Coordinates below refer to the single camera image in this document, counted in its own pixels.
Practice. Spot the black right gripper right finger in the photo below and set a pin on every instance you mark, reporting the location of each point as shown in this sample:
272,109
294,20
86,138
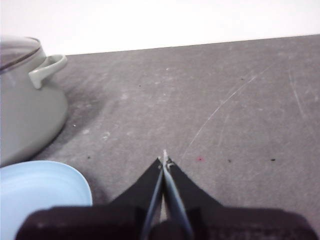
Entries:
225,225

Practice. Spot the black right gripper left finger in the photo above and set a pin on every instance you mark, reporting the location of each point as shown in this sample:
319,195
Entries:
105,222

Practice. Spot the glass lid with green knob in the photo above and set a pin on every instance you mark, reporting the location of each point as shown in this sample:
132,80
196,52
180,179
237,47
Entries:
15,52

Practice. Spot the blue round plate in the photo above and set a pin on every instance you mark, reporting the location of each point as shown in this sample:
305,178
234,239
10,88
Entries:
37,190

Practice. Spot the pale green electric steamer pot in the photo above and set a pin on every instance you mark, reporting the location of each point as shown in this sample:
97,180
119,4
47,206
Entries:
25,112

